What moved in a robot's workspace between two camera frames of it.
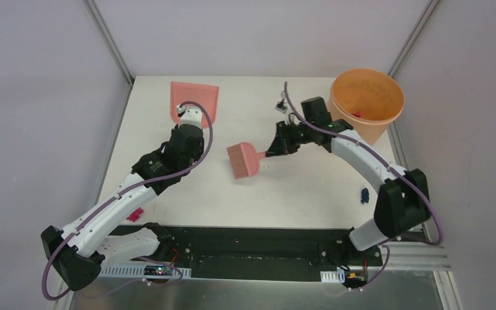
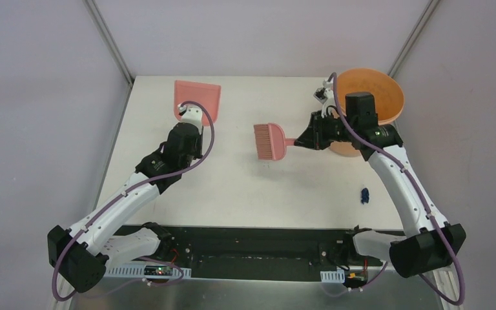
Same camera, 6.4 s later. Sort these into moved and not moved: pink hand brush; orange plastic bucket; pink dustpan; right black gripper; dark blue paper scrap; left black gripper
Moved: right black gripper; pink hand brush
Not moved: orange plastic bucket; left black gripper; dark blue paper scrap; pink dustpan
